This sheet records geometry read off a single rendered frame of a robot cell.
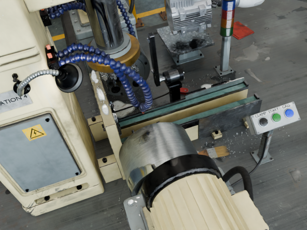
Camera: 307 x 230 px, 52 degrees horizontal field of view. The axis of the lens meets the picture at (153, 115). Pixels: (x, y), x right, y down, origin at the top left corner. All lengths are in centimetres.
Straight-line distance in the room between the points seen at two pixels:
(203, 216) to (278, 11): 180
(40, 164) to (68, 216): 31
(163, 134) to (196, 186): 35
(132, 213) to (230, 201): 28
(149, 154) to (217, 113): 48
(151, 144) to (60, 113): 28
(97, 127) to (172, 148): 54
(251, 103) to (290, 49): 62
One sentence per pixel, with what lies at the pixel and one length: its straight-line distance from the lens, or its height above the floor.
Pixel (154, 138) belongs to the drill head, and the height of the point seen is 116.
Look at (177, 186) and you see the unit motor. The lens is 63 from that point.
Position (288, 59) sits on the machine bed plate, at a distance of 185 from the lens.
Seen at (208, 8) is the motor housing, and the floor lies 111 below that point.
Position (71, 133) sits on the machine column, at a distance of 99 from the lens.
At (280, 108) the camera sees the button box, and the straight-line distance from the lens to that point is 117.
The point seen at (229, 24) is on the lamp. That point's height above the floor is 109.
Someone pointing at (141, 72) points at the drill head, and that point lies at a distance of 140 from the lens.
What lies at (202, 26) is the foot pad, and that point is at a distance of 165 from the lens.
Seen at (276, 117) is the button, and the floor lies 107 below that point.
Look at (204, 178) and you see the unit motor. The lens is 66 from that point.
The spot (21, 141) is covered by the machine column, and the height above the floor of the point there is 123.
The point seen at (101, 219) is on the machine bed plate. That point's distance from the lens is 126.
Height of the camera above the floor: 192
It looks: 48 degrees down
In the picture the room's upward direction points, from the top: 9 degrees counter-clockwise
